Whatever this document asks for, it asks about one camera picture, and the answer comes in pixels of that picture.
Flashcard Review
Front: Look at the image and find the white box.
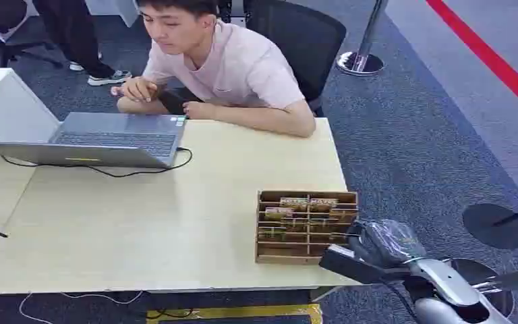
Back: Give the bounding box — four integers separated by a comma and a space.
0, 67, 61, 144

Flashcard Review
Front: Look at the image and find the black swivel chair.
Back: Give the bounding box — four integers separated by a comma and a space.
0, 0, 64, 69

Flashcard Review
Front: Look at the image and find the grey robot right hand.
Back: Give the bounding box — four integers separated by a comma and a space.
347, 219, 427, 270

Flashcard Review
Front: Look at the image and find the wooden card box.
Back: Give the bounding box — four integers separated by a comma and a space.
254, 190, 359, 265

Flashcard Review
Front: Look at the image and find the chrome stanchion post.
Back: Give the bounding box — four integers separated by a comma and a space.
336, 0, 390, 78

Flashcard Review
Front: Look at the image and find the seated person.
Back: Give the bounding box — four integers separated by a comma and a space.
110, 0, 317, 138

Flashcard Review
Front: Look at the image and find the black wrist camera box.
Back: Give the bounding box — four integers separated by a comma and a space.
318, 244, 386, 286

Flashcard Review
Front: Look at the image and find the standing person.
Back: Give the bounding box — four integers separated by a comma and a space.
32, 0, 133, 87

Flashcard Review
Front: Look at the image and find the hotel print card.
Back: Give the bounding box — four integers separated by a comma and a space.
309, 198, 339, 213
280, 197, 308, 211
264, 207, 294, 221

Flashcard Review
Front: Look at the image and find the black mesh office chair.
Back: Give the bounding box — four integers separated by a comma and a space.
244, 0, 348, 118

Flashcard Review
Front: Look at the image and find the thin white cable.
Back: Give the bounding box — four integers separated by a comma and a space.
18, 290, 144, 324

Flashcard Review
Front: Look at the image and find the person's hand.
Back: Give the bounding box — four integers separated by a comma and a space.
121, 76, 158, 103
182, 100, 216, 121

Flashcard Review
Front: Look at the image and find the black round base with pole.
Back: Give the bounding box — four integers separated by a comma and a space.
461, 200, 518, 251
445, 258, 518, 319

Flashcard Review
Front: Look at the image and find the person's right hand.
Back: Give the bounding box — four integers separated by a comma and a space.
121, 76, 158, 103

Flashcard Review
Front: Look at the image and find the grey open laptop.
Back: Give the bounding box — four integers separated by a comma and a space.
0, 111, 188, 170

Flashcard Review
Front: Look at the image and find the person's left hand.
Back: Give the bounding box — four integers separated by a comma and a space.
182, 100, 216, 121

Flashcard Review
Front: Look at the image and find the pale wooden desk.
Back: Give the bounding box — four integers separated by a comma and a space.
0, 117, 362, 296

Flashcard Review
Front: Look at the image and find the black laptop cable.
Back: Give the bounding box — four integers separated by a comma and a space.
0, 146, 194, 179

